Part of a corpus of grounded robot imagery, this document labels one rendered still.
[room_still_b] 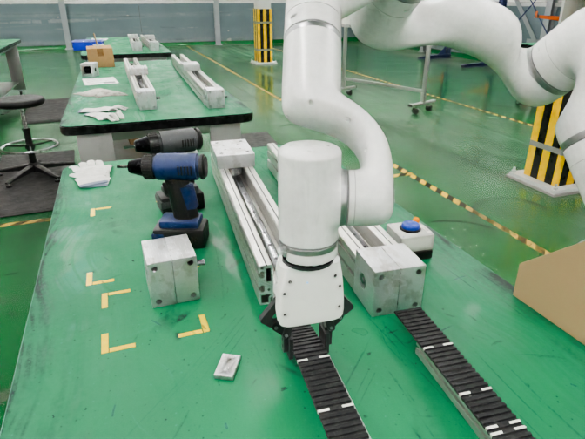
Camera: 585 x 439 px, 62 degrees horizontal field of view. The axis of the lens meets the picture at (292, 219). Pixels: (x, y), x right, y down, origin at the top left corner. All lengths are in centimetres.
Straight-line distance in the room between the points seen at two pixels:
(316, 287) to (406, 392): 21
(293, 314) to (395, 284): 25
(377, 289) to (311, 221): 29
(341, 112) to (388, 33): 31
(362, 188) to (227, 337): 38
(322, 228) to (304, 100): 18
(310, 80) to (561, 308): 59
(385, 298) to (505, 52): 51
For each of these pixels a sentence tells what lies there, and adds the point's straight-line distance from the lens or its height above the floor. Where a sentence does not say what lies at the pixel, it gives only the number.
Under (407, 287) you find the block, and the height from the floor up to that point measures 83.
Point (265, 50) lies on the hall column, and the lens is 1103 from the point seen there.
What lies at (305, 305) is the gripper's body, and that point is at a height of 91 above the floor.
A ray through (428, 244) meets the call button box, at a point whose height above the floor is 82.
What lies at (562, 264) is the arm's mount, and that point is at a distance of 96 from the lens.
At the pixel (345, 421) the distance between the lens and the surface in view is 68.
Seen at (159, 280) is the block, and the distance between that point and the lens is 94.
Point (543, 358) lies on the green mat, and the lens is 91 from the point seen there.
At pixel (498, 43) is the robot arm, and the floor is 124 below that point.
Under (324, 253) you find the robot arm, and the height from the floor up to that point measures 100.
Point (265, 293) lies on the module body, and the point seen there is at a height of 80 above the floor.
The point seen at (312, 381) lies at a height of 81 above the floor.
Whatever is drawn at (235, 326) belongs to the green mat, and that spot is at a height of 78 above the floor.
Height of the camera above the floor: 131
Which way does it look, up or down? 24 degrees down
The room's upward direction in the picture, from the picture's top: straight up
